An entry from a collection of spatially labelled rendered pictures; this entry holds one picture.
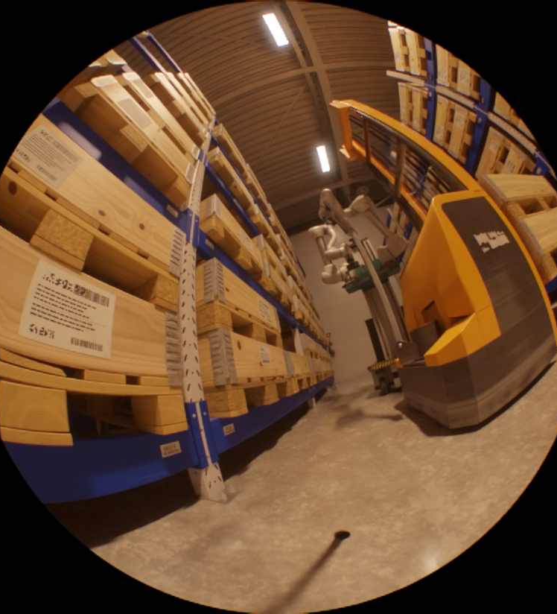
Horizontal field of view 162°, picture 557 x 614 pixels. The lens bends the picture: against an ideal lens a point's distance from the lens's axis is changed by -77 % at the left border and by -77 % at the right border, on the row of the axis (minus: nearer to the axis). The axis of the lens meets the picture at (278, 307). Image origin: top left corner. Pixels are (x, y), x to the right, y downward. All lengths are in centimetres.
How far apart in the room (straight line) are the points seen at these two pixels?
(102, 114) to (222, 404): 126
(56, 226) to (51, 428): 38
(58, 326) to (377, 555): 68
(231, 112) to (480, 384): 772
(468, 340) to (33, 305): 105
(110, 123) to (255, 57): 680
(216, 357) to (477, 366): 92
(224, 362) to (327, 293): 644
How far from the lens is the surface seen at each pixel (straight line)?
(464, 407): 77
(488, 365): 78
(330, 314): 678
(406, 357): 103
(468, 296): 77
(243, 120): 776
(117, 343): 48
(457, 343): 72
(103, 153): 88
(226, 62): 758
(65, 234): 52
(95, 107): 106
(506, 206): 135
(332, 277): 218
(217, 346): 76
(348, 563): 45
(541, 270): 130
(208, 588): 47
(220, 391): 76
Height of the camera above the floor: 37
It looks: 22 degrees up
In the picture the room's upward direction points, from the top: 12 degrees counter-clockwise
